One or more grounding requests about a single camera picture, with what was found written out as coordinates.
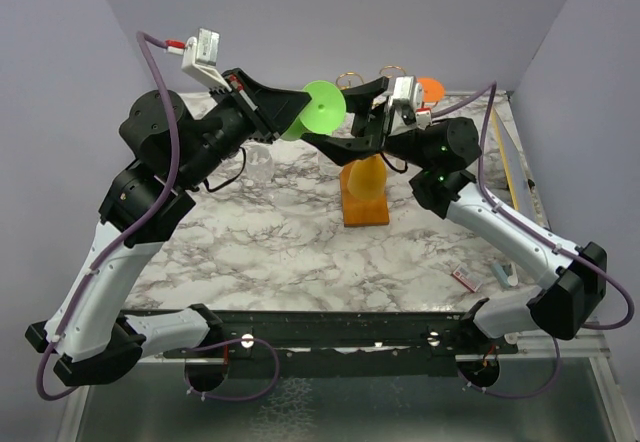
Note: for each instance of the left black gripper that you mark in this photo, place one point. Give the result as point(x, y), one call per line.
point(267, 110)

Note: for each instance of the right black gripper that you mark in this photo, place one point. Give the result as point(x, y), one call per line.
point(369, 128)

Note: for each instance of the green plastic wine glass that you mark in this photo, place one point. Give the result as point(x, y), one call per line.
point(322, 115)

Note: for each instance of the yellow plastic wine glass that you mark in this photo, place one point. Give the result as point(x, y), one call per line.
point(367, 179)

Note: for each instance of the orange plastic wine glass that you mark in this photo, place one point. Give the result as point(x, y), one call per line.
point(433, 90)

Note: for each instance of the clear wine glass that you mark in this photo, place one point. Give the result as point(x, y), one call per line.
point(260, 168)
point(327, 167)

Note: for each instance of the clear glass tumbler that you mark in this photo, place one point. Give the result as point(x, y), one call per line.
point(395, 164)

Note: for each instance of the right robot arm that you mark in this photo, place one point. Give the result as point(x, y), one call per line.
point(571, 280)

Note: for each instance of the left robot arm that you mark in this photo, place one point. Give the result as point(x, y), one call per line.
point(89, 340)

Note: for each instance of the red white small box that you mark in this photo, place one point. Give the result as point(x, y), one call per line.
point(468, 279)

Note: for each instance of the blue white small object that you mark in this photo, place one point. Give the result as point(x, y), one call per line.
point(505, 274)

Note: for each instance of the gold wire wine glass rack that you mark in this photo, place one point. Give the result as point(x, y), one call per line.
point(361, 213)

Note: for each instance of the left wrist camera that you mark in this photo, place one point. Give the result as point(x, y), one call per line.
point(199, 60)

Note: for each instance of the black mounting rail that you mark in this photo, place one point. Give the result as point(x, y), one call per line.
point(311, 344)

